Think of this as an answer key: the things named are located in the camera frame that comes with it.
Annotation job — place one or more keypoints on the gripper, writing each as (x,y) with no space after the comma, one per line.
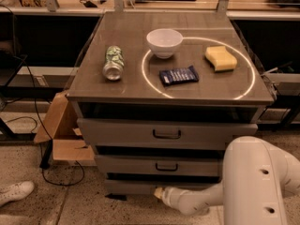
(171,195)

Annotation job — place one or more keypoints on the grey bottom drawer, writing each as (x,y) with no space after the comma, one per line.
(145,184)

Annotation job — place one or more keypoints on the grey drawer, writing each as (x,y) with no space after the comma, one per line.
(145,184)
(159,161)
(169,135)

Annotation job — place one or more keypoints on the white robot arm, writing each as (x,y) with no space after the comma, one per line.
(256,177)

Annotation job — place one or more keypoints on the grey middle drawer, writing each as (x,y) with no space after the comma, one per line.
(159,161)

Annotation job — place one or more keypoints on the grey top drawer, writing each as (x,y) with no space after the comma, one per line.
(169,135)

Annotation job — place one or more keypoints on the grey drawer cabinet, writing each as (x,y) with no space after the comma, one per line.
(234,96)

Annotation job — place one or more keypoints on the dark blue snack packet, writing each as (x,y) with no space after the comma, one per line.
(178,76)

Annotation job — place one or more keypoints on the brown cardboard box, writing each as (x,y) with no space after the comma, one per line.
(61,135)

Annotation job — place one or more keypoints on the green soda can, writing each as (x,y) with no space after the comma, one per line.
(114,64)

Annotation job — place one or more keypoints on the yellow sponge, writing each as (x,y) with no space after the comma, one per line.
(220,58)

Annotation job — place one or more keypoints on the white sneaker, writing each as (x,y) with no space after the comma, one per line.
(15,192)

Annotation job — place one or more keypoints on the white ceramic bowl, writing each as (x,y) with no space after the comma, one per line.
(163,43)

